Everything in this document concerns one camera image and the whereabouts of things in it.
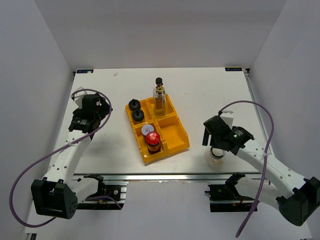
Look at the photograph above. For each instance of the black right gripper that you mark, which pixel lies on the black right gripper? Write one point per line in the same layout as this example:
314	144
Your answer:
205	138

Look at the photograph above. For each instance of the blue label sticker left corner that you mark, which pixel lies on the blue label sticker left corner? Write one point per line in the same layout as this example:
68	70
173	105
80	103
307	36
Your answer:
84	71

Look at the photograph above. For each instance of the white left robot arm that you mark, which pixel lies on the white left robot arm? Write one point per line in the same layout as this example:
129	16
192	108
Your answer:
58	194

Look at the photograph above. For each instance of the dark soy sauce bottle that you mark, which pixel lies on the dark soy sauce bottle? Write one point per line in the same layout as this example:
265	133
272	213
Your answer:
159	91

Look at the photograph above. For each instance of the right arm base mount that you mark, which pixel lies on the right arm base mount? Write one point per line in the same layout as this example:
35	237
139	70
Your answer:
224	198

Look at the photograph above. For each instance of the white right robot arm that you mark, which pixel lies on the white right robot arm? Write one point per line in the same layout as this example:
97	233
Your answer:
295	196

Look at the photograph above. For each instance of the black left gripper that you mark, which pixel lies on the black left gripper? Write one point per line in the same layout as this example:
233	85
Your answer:
104	108

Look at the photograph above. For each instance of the brown jar white lid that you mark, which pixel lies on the brown jar white lid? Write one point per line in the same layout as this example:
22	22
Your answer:
146	129

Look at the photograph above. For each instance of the glass oil bottle gold stopper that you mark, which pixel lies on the glass oil bottle gold stopper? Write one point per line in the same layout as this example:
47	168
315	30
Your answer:
159	106

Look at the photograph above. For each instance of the white powder jar black lid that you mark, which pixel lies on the white powder jar black lid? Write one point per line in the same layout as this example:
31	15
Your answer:
134	104

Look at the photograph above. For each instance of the yellow four-compartment plastic bin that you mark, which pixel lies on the yellow four-compartment plastic bin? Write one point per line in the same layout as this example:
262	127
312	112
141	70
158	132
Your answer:
173	138

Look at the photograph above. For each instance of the blue label sticker corner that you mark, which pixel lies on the blue label sticker corner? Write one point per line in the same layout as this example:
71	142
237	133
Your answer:
84	71
233	69

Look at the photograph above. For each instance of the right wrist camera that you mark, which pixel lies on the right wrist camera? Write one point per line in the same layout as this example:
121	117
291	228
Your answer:
225	120

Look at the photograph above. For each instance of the glass spice jar black lid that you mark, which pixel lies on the glass spice jar black lid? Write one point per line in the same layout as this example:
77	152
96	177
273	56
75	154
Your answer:
138	116

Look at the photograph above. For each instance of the blue label sticker right corner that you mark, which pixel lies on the blue label sticker right corner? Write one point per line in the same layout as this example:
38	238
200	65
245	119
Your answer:
233	69

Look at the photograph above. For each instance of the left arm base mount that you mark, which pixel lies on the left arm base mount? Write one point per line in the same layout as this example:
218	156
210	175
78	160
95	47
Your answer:
111	198

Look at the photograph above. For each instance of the red lid sauce jar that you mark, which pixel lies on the red lid sauce jar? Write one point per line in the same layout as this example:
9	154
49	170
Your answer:
153	142

